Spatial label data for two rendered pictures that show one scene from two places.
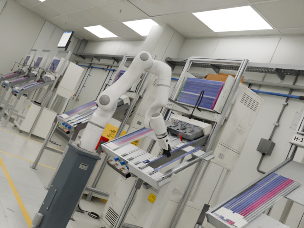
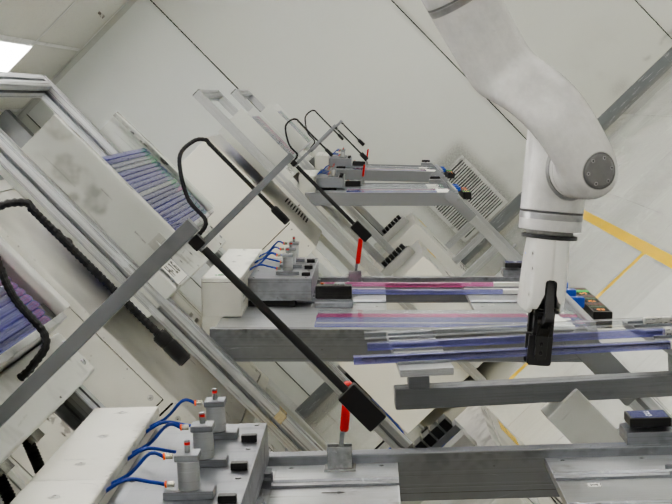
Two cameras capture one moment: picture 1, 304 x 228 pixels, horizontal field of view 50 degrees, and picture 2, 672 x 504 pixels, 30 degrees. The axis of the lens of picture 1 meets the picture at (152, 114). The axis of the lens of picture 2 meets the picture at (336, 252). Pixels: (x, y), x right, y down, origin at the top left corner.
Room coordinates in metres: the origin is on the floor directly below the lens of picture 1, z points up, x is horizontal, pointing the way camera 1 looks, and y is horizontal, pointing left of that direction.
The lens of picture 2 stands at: (3.69, 0.76, 1.31)
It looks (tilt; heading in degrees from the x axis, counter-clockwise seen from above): 4 degrees down; 219
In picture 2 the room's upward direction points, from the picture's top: 45 degrees counter-clockwise
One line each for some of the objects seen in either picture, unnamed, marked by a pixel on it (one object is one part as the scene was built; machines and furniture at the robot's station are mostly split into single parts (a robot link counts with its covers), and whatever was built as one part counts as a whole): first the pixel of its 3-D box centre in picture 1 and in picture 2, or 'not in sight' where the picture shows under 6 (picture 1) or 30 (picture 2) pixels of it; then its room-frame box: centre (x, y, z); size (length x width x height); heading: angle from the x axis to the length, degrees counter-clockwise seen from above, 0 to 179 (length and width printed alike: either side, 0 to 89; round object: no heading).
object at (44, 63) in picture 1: (34, 85); not in sight; (8.20, 2.97, 0.95); 1.37 x 0.82 x 1.90; 123
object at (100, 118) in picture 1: (104, 110); not in sight; (2.29, 0.31, 1.00); 0.19 x 0.12 x 0.24; 175
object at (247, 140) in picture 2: not in sight; (328, 244); (-1.11, -3.17, 0.95); 1.36 x 0.82 x 1.90; 123
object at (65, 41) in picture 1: (67, 41); not in sight; (6.91, 2.29, 2.10); 0.58 x 0.14 x 0.41; 33
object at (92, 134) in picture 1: (90, 138); not in sight; (2.26, 0.31, 0.79); 0.19 x 0.19 x 0.18
